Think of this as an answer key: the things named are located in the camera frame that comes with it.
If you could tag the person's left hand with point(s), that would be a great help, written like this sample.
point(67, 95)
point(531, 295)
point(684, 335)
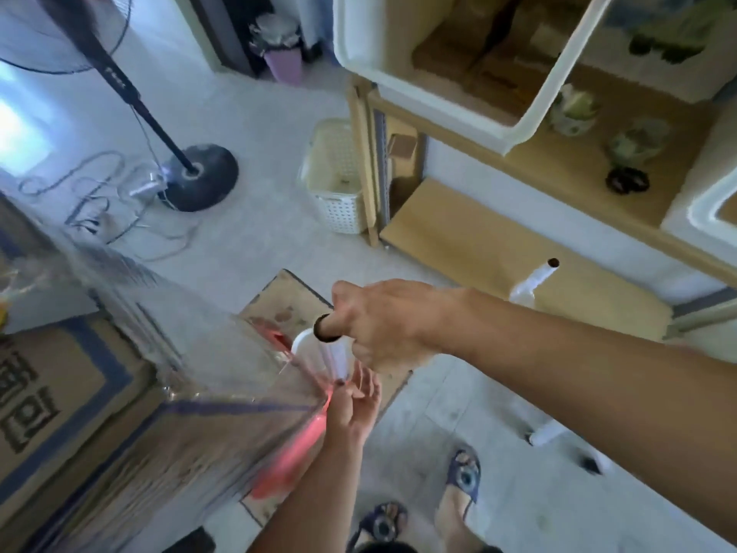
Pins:
point(354, 408)

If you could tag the person's right hand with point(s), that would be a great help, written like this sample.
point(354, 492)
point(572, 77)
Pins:
point(397, 322)

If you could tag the stretch film roll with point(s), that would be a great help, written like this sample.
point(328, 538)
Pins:
point(337, 359)

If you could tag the blue printed cardboard box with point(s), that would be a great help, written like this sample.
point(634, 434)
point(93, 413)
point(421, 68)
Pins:
point(86, 385)

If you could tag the person's right forearm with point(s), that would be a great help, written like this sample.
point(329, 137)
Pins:
point(604, 397)

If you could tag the person's left forearm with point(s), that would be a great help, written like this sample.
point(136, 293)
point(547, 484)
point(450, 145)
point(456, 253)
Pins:
point(311, 501)

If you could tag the person's left foot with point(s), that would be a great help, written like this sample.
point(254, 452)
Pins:
point(380, 526)

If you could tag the person's foot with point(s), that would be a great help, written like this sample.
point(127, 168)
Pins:
point(380, 526)
point(460, 483)

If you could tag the person's right foot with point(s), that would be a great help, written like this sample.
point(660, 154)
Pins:
point(460, 483)

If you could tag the small brown cardboard piece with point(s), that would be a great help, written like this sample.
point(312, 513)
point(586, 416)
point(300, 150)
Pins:
point(402, 146)

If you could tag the pink plastic stool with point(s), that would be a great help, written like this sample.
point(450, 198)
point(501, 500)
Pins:
point(282, 460)

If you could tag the worn white square table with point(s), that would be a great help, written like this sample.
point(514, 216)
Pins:
point(288, 299)

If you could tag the light wooden shelf unit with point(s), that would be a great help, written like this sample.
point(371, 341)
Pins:
point(489, 241)

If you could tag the thin white roll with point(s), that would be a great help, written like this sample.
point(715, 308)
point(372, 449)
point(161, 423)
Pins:
point(532, 285)

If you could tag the dark blue shorts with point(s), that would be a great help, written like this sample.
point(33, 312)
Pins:
point(380, 548)

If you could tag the white perforated basket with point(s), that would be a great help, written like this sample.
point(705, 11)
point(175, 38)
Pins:
point(340, 184)

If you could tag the black fan base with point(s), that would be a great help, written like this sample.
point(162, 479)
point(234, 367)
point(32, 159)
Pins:
point(201, 178)

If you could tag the black tape roll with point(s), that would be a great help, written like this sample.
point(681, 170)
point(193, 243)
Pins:
point(627, 181)

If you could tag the white bin yellow lid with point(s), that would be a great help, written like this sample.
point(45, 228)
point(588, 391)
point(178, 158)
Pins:
point(368, 46)
point(691, 224)

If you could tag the purple trash bin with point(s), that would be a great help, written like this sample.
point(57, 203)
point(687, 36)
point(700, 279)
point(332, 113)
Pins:
point(285, 66)

